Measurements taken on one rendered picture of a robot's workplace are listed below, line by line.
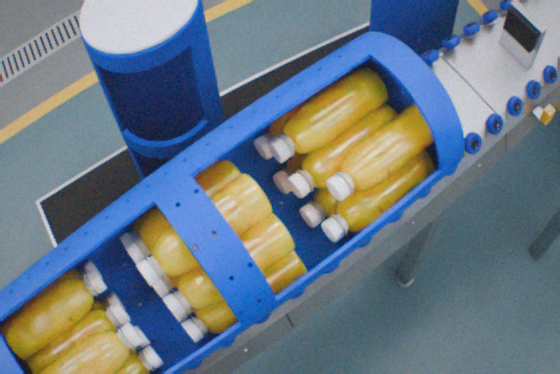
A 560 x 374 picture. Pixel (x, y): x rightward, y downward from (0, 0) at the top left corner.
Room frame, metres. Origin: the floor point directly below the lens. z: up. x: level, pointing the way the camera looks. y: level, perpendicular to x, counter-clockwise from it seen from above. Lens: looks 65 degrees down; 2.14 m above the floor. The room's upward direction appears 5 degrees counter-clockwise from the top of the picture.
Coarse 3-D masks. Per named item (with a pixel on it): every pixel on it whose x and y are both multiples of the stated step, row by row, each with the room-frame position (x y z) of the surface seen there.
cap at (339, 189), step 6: (330, 180) 0.47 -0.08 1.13; (336, 180) 0.47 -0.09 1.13; (342, 180) 0.46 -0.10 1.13; (330, 186) 0.46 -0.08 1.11; (336, 186) 0.45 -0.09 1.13; (342, 186) 0.45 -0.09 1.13; (336, 192) 0.45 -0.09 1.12; (342, 192) 0.45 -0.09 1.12; (348, 192) 0.45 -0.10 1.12; (336, 198) 0.45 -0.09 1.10; (342, 198) 0.44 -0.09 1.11
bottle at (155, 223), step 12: (216, 168) 0.49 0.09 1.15; (228, 168) 0.49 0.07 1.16; (204, 180) 0.47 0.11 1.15; (216, 180) 0.47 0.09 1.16; (228, 180) 0.47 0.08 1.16; (156, 216) 0.42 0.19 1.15; (144, 228) 0.41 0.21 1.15; (156, 228) 0.40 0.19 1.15; (144, 240) 0.39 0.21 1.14; (144, 252) 0.37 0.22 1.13
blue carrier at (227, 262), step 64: (320, 64) 0.64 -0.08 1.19; (384, 64) 0.61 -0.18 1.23; (256, 128) 0.52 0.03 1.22; (448, 128) 0.51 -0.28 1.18; (128, 192) 0.45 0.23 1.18; (192, 192) 0.42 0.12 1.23; (64, 256) 0.34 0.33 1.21; (128, 256) 0.41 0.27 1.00; (320, 256) 0.39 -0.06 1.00; (0, 320) 0.24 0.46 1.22; (256, 320) 0.26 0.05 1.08
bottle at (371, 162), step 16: (400, 112) 0.58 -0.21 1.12; (416, 112) 0.57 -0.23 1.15; (384, 128) 0.54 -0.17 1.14; (400, 128) 0.54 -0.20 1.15; (416, 128) 0.54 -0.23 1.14; (368, 144) 0.52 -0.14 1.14; (384, 144) 0.51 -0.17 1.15; (400, 144) 0.51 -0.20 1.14; (416, 144) 0.51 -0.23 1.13; (352, 160) 0.49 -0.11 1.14; (368, 160) 0.49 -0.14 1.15; (384, 160) 0.49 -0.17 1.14; (400, 160) 0.49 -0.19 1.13; (352, 176) 0.47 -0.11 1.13; (368, 176) 0.47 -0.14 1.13; (384, 176) 0.47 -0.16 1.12; (352, 192) 0.45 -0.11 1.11
